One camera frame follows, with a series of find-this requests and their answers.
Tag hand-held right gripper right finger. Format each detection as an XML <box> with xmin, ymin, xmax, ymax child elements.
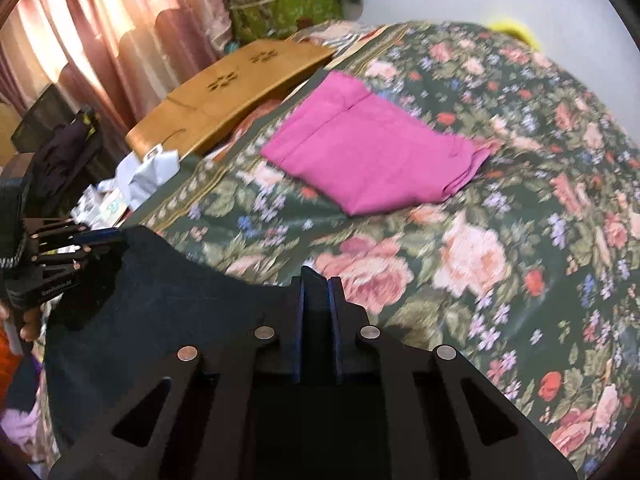
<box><xmin>327</xmin><ymin>276</ymin><xmax>578</xmax><ymax>480</ymax></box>

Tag green floral bed blanket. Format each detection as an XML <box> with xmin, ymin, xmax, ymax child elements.
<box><xmin>122</xmin><ymin>20</ymin><xmax>640</xmax><ymax>476</ymax></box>

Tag dark navy pants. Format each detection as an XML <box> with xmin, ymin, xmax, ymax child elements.
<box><xmin>42</xmin><ymin>225</ymin><xmax>331</xmax><ymax>461</ymax></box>

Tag person's left hand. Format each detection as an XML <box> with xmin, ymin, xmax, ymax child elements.
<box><xmin>0</xmin><ymin>300</ymin><xmax>46</xmax><ymax>343</ymax></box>

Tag black chair back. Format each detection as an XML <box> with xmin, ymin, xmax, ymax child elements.
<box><xmin>10</xmin><ymin>82</ymin><xmax>68</xmax><ymax>155</ymax></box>

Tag yellow foam tube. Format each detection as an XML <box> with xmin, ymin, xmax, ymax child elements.
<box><xmin>487</xmin><ymin>16</ymin><xmax>540</xmax><ymax>47</ymax></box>

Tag pink folded pants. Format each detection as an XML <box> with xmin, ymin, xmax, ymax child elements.
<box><xmin>260</xmin><ymin>71</ymin><xmax>493</xmax><ymax>217</ymax></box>

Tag green floral storage bag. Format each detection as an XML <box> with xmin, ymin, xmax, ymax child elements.
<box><xmin>227</xmin><ymin>0</ymin><xmax>346</xmax><ymax>46</ymax></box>

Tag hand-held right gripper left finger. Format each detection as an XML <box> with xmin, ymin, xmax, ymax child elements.
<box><xmin>47</xmin><ymin>266</ymin><xmax>307</xmax><ymax>480</ymax></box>

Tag dark cloth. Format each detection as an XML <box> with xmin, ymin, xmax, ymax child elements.
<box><xmin>37</xmin><ymin>109</ymin><xmax>104</xmax><ymax>202</ymax></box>

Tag striped cloth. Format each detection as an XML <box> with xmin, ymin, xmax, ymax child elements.
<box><xmin>295</xmin><ymin>20</ymin><xmax>383</xmax><ymax>57</ymax></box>

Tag pink striped curtain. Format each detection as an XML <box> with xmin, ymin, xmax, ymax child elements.
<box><xmin>0</xmin><ymin>0</ymin><xmax>233</xmax><ymax>133</ymax></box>

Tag lilac cloth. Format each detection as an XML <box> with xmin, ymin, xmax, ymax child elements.
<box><xmin>1</xmin><ymin>402</ymin><xmax>47</xmax><ymax>456</ymax></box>

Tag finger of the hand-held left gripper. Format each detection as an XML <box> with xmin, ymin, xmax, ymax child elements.
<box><xmin>31</xmin><ymin>245</ymin><xmax>111</xmax><ymax>281</ymax></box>
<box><xmin>25</xmin><ymin>217</ymin><xmax>121</xmax><ymax>252</ymax></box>

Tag wooden lap desk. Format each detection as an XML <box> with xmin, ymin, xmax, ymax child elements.
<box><xmin>125</xmin><ymin>37</ymin><xmax>336</xmax><ymax>158</ymax></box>

